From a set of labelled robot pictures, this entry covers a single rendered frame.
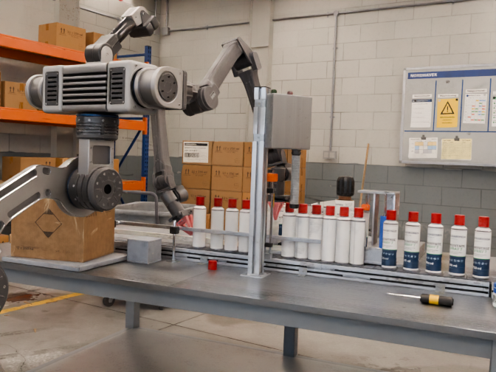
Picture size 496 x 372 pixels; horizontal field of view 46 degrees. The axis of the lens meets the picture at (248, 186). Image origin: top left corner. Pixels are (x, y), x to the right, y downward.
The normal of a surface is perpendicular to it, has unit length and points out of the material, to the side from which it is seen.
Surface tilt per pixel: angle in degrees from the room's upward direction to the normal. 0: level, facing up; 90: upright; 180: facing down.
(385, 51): 90
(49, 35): 89
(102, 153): 90
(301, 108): 90
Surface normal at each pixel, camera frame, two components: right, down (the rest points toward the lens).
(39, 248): -0.24, 0.04
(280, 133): 0.52, 0.07
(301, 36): -0.53, 0.03
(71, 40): 0.81, 0.07
